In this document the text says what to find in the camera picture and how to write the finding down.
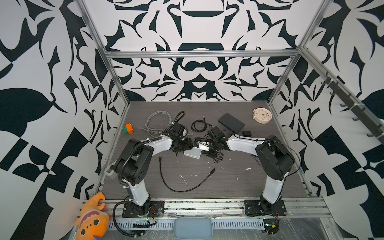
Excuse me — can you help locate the orange plush fish toy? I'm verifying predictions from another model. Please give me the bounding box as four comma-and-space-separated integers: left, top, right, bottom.
75, 192, 110, 240

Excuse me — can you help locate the small black coiled cable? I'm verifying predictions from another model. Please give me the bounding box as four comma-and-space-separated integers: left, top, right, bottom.
191, 116, 215, 133

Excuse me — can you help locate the black flat switch box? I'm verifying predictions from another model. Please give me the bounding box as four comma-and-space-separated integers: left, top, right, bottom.
218, 113, 245, 134

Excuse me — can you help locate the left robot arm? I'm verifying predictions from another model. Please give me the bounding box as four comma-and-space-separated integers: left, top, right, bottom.
106, 123, 193, 207

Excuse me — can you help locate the grey blue cushion pad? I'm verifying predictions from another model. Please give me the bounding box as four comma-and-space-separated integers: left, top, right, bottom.
173, 217, 214, 240

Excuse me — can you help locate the grey coiled ethernet cable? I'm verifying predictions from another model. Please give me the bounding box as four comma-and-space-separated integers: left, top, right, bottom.
139, 110, 175, 137

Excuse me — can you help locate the white network switch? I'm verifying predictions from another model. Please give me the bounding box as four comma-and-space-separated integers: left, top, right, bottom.
183, 148, 202, 159

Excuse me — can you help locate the black power adapter with cable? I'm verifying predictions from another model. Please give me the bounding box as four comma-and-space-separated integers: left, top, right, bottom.
194, 132, 225, 163

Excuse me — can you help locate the black wall hook rail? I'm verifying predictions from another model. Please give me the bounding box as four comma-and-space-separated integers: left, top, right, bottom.
322, 71, 384, 145

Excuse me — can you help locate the orange green toy block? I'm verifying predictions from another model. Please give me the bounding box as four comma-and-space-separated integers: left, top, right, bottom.
123, 124, 134, 135

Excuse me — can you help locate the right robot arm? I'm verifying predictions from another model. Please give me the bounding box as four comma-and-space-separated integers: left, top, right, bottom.
208, 127, 295, 207

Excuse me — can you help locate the long black cable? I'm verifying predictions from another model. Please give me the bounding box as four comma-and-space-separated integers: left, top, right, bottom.
158, 155, 216, 193

